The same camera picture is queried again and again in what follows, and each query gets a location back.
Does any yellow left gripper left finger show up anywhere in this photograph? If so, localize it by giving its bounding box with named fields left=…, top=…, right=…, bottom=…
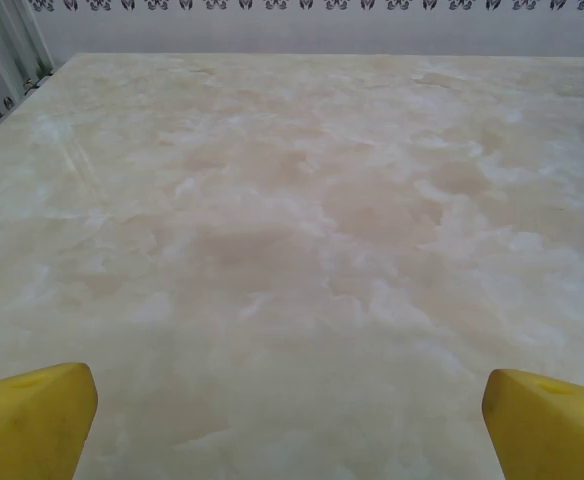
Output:
left=0, top=362, right=99, bottom=480

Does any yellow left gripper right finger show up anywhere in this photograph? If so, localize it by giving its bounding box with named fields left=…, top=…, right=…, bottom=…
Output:
left=482, top=368, right=584, bottom=480

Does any white metal frame post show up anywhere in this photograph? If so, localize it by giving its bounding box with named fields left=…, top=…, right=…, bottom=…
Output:
left=0, top=0, right=56, bottom=105

